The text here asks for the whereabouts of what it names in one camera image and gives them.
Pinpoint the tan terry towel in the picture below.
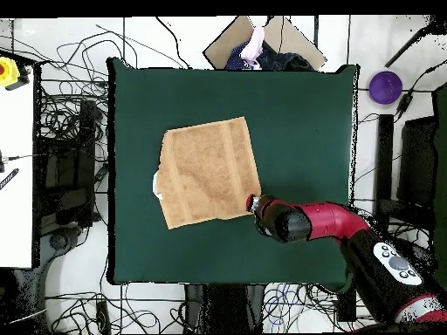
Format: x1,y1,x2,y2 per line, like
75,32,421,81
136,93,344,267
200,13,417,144
152,116,262,230

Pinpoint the black flat panel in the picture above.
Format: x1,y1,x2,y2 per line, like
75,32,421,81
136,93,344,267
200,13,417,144
397,116,437,210

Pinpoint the dark green table cloth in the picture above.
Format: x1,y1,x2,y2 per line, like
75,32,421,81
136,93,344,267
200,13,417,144
106,57,361,292

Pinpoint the black upright bar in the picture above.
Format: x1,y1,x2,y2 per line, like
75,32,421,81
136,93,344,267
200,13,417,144
373,113,395,238

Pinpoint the dark blue clothes pile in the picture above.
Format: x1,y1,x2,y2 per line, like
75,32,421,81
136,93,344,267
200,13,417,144
224,41,315,72

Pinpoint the pink cloth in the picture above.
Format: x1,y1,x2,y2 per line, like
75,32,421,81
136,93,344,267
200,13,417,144
239,25,265,67

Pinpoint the cardboard box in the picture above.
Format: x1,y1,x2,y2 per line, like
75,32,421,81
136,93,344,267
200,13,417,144
203,15,327,71

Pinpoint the purple bowl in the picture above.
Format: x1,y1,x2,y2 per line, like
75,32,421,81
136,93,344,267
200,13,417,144
368,70,403,105

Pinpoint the black power adapter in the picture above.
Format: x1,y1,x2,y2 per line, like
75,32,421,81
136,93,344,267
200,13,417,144
395,92,414,116

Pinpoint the green cloth on side table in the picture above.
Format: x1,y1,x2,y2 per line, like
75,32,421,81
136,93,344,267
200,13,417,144
413,86,447,294

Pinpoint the black power strip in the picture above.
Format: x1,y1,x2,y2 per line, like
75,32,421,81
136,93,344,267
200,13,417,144
95,300,112,334

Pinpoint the black equipment stand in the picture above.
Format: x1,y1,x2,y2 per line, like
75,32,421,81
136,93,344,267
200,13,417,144
32,99,106,228

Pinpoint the black rod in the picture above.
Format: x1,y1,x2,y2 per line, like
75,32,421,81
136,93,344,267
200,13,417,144
384,15,447,68

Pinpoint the white side table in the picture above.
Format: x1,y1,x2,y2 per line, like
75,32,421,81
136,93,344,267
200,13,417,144
0,67,36,269

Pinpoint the yellow emergency stop button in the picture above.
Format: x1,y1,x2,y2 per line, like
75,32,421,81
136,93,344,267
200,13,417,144
0,56,21,87

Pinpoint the tangle of black cables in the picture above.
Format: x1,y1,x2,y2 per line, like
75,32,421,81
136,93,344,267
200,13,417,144
34,24,141,147

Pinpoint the black ribbed strap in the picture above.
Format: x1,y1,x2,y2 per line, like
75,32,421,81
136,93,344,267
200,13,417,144
0,167,19,191

